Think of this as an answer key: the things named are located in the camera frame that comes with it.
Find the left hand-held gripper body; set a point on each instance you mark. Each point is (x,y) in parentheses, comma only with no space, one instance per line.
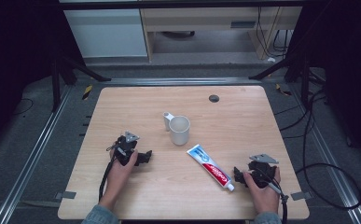
(126,148)

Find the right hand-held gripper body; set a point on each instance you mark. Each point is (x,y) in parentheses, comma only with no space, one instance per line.
(262,171)

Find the toothpaste tube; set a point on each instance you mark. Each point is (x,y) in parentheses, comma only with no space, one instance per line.
(211,166)

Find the white cup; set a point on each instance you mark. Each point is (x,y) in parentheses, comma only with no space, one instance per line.
(178,129)

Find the person's right hand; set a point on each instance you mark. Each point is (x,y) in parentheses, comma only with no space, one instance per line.
(263,196)

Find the person's left hand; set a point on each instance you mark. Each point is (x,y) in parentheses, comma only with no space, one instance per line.
(119,175)

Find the yellow black tape strip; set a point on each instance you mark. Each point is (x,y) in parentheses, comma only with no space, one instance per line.
(87,92)
(282,90)

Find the black metal stand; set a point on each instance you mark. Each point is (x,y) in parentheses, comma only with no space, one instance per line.
(57,77)
(302,74)

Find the white cabinet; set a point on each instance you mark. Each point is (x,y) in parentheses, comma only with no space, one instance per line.
(106,32)

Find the grey table corner bracket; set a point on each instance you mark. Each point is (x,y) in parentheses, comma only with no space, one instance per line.
(65,195)
(301,195)

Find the metal floor rail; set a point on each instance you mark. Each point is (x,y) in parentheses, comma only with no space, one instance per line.
(29,161)
(330,161)

